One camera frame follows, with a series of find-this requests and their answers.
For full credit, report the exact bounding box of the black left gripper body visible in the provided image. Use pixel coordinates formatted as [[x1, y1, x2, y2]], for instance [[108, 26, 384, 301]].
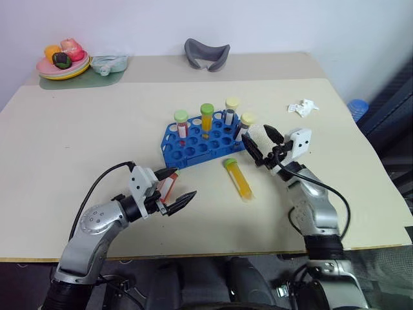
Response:
[[143, 190, 172, 219]]

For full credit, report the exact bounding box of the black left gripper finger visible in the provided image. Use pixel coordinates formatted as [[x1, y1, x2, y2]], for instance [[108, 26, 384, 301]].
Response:
[[154, 167, 179, 182], [166, 191, 197, 217]]

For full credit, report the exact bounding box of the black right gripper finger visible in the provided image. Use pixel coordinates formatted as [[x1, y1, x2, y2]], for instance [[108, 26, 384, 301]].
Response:
[[263, 124, 286, 147], [241, 132, 265, 167]]

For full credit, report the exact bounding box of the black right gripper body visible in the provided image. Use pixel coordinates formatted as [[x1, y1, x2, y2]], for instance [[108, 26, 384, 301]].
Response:
[[256, 141, 294, 169]]

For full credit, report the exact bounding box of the red test tube white label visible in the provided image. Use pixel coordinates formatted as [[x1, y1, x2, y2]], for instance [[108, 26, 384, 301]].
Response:
[[157, 170, 180, 203]]

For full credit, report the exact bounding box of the dark test tube pale cap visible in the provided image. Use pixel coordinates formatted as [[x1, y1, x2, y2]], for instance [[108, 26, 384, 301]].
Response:
[[233, 111, 257, 143]]

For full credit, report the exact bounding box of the yellow test tube green cap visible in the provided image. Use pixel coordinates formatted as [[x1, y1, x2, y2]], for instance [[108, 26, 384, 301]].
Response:
[[222, 158, 256, 203], [199, 103, 215, 140]]

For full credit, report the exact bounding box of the blue test tube rack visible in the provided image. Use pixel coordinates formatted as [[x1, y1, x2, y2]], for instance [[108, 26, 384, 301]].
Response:
[[158, 110, 248, 171]]

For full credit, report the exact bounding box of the clear test tube pale cap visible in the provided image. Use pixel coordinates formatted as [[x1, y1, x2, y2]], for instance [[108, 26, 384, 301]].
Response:
[[224, 97, 241, 130]]

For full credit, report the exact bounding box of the red test tube green cap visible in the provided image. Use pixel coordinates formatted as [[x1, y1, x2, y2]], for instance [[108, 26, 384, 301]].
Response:
[[174, 109, 190, 147]]

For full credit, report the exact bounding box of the crumpled white paper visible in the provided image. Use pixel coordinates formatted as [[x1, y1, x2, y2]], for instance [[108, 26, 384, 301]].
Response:
[[287, 98, 321, 118]]

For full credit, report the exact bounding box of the dark rounded shape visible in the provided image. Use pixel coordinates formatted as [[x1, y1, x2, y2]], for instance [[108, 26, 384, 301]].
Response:
[[225, 255, 279, 310], [146, 256, 228, 310]]

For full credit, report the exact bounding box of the blue bottle cap object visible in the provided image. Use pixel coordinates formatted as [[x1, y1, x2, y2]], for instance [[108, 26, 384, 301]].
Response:
[[346, 98, 369, 123]]

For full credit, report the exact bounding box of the grey curved foam pad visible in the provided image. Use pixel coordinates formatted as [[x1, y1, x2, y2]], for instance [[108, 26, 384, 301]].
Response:
[[184, 37, 232, 73]]

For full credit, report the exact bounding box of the green table mat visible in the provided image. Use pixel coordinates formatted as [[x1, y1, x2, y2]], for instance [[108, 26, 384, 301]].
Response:
[[39, 54, 130, 90]]

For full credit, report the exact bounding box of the pale teal pouch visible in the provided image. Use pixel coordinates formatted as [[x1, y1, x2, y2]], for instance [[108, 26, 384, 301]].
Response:
[[90, 52, 130, 77]]

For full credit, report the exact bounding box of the stack of plates with toys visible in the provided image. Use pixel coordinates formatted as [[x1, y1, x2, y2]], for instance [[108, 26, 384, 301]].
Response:
[[39, 57, 92, 81]]

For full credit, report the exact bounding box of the dark toy fruit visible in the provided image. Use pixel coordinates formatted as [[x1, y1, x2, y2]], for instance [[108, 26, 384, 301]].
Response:
[[52, 52, 72, 70]]

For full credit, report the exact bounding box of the pink toy peach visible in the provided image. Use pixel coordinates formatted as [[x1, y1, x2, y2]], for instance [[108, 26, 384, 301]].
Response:
[[59, 37, 83, 63]]

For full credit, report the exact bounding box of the pink plate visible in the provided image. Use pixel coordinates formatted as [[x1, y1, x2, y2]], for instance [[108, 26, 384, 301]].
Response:
[[35, 51, 90, 74]]

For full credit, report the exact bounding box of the orange toy fruit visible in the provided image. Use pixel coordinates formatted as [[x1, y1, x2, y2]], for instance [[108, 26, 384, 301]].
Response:
[[44, 45, 63, 61]]

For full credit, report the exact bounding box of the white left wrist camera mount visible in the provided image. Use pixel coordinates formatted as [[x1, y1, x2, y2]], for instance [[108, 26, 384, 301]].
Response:
[[128, 165, 159, 220]]

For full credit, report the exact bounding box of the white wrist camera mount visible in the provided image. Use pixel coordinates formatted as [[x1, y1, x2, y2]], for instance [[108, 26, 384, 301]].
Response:
[[270, 127, 313, 177], [128, 165, 159, 220]]

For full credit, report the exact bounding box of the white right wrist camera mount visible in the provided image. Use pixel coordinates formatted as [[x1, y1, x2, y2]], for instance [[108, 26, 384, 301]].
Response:
[[270, 127, 313, 177]]

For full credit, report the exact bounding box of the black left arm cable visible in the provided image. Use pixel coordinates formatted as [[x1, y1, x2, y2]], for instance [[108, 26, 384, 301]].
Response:
[[68, 161, 135, 240]]

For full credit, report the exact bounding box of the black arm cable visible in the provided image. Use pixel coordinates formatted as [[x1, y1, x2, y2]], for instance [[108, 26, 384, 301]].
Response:
[[276, 160, 352, 240], [68, 161, 135, 240]]

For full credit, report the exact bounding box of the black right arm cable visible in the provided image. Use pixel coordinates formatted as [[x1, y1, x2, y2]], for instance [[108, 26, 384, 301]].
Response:
[[276, 160, 352, 240]]

